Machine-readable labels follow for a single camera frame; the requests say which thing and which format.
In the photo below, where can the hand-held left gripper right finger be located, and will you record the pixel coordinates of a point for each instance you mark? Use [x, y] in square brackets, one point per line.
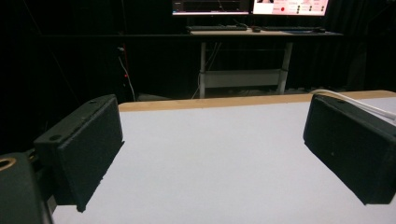
[351, 149]

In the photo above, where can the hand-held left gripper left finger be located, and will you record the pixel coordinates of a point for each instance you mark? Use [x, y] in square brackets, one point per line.
[84, 146]

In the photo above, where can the slim black keyboard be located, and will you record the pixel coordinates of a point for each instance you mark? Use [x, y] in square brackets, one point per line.
[289, 28]

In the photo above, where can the desk with white legs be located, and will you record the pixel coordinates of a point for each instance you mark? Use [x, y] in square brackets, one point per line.
[246, 56]

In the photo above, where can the black computer mouse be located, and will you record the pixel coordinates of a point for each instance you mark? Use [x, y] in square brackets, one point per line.
[256, 30]

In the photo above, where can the bright-screen computer monitor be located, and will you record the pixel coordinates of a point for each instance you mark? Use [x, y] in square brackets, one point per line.
[289, 6]

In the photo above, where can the dark-screen computer monitor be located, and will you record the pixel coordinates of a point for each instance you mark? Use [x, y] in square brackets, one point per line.
[210, 6]

